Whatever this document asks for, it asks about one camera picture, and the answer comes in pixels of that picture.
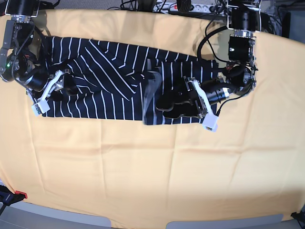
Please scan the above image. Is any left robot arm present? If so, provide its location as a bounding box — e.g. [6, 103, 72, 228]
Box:
[156, 0, 261, 119]

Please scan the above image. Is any white power strip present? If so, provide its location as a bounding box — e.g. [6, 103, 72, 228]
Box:
[153, 0, 215, 14]

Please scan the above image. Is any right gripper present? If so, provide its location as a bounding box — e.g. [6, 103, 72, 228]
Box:
[22, 68, 79, 100]

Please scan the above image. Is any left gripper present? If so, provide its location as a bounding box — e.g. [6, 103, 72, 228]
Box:
[156, 77, 236, 119]

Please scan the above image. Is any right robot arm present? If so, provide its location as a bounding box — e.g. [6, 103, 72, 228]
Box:
[0, 0, 78, 102]

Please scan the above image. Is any black clamp right corner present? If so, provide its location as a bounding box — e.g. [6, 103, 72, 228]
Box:
[291, 211, 305, 229]

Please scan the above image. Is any yellow table cloth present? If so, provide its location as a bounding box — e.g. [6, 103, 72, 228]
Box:
[0, 8, 305, 229]

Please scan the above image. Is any red black clamp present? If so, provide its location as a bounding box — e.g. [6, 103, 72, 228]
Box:
[0, 185, 28, 206]

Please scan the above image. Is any navy white striped T-shirt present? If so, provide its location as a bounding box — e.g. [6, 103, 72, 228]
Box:
[45, 36, 218, 125]

